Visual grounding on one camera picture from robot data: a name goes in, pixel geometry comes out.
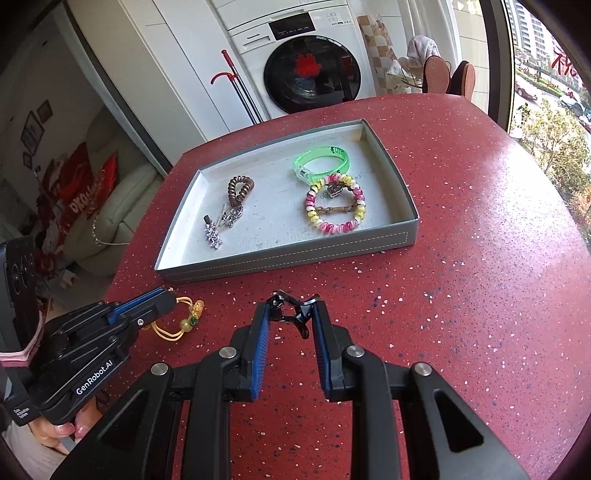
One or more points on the red window decal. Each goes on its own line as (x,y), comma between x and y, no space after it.
(561,62)

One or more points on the pale plastic bag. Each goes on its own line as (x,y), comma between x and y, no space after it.
(401,76)

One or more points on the checkered board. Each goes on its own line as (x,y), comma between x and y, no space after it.
(374,41)

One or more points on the red cushion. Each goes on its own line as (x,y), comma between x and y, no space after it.
(106,184)

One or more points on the silver star hair clip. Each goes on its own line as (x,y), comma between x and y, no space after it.
(214,237)

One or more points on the grey rectangular tray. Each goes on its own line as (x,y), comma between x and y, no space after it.
(277,230)

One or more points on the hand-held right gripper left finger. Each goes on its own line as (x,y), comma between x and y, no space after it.
(261,355)

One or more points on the large wall picture frame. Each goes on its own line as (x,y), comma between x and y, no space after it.
(32,131)

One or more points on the brown slipper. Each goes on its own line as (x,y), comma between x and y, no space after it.
(464,78)
(436,74)

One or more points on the silver heart pendant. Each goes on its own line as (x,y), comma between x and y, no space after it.
(333,190)

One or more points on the dark window frame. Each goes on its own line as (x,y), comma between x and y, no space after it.
(498,60)

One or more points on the white cloth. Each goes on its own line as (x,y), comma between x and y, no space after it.
(422,48)

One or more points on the cream sofa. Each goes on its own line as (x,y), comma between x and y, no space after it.
(124,203)

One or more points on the pink elastic band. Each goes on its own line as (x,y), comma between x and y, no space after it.
(21,356)

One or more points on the white cabinet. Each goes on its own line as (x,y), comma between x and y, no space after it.
(161,69)

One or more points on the small wall picture frame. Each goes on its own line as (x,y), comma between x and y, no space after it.
(44,110)

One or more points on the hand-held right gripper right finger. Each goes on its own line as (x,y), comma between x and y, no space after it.
(323,355)

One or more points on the black claw hair clip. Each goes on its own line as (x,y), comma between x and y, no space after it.
(286,314)

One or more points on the white washing machine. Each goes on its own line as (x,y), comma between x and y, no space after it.
(249,27)

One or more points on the red printed cloth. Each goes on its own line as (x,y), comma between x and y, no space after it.
(69,184)

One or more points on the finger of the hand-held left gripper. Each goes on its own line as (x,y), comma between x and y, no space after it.
(134,302)
(157,309)

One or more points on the person's left hand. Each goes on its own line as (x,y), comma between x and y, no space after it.
(69,431)

